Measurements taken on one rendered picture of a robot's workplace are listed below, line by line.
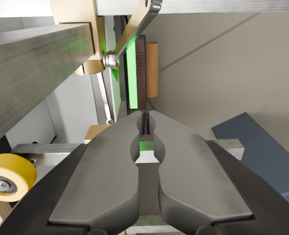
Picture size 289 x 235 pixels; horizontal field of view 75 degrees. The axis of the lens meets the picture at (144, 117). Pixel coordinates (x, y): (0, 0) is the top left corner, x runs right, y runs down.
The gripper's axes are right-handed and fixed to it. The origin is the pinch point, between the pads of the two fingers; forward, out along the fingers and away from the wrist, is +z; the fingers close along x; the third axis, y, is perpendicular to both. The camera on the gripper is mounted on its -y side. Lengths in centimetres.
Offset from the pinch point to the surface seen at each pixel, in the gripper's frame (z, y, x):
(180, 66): 101, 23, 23
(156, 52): 94, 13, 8
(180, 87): 101, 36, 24
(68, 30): 6.1, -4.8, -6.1
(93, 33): 13.8, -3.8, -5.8
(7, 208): 12.7, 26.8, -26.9
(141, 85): 30.7, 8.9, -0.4
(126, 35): 5.4, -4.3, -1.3
